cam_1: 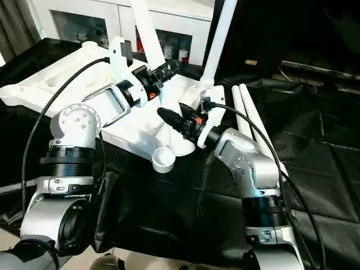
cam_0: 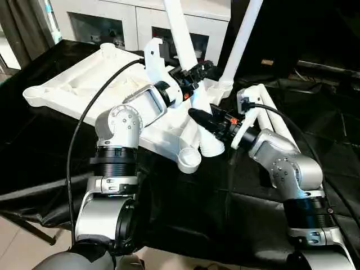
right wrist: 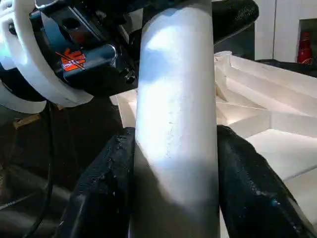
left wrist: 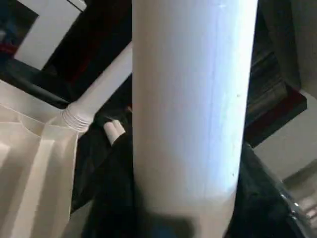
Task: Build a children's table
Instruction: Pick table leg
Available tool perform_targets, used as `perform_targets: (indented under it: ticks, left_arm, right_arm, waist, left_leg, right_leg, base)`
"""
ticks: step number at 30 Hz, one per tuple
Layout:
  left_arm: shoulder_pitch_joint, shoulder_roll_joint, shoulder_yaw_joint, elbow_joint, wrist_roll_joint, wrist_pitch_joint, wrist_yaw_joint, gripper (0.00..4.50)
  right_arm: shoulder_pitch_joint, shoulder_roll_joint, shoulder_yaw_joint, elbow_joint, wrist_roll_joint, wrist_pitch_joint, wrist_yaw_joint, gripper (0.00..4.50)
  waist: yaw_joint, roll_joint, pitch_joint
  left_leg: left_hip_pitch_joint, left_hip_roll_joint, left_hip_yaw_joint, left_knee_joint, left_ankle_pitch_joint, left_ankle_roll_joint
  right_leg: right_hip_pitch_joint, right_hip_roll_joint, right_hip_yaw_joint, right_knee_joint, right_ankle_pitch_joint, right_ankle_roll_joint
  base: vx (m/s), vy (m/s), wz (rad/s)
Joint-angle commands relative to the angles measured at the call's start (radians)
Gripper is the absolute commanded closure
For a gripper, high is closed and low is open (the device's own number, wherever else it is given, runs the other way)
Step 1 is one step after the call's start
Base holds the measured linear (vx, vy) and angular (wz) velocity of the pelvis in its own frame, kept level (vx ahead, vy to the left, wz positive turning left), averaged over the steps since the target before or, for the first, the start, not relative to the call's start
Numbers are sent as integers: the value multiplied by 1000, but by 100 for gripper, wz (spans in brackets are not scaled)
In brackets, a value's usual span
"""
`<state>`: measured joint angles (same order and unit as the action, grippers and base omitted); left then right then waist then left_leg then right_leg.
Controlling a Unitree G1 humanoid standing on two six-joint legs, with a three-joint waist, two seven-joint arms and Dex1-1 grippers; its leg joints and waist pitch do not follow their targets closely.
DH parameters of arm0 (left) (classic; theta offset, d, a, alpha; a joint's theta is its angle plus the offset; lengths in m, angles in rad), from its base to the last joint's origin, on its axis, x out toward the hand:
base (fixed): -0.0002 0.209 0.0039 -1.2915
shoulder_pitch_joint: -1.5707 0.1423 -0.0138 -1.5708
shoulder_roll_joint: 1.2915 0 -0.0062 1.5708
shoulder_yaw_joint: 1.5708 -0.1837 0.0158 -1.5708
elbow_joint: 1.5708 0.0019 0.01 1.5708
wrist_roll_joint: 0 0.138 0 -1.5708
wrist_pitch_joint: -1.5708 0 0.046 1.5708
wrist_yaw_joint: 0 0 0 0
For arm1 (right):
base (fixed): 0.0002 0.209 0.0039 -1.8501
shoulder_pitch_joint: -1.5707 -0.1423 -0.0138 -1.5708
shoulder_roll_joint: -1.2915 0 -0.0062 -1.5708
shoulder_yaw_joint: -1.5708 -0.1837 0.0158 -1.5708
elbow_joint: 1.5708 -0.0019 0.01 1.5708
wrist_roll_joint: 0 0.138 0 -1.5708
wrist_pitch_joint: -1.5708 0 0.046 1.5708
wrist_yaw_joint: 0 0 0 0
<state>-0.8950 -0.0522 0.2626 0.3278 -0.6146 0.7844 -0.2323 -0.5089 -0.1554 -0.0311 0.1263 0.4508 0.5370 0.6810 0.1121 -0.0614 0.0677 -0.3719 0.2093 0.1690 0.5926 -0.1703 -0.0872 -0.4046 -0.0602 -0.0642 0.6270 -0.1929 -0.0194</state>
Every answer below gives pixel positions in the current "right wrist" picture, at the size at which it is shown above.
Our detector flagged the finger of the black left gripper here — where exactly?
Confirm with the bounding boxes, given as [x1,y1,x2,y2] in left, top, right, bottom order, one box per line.
[211,0,260,47]

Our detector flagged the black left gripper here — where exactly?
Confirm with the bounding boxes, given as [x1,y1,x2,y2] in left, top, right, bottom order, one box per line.
[29,0,142,94]

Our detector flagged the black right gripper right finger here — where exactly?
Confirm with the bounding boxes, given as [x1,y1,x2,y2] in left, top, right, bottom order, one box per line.
[216,124,311,238]

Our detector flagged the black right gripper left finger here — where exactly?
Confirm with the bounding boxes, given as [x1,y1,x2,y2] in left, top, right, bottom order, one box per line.
[53,126,136,238]

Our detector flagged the white plastic table top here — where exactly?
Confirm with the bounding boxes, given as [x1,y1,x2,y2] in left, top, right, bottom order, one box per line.
[108,50,317,238]

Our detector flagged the white plastic table leg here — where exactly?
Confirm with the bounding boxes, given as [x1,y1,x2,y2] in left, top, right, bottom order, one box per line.
[128,0,221,238]

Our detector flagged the white glass-door cabinet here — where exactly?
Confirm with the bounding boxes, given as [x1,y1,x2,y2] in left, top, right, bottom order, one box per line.
[254,0,317,64]

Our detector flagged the black work mat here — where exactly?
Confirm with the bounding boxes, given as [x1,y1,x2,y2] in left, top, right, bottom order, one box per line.
[0,58,317,238]

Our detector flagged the red package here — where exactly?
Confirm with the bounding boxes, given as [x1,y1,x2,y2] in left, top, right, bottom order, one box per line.
[296,31,315,64]

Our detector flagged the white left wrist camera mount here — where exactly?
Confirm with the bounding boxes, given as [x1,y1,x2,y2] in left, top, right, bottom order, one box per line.
[0,0,94,115]

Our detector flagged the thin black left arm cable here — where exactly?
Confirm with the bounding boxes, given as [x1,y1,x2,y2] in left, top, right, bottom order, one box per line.
[23,103,54,238]

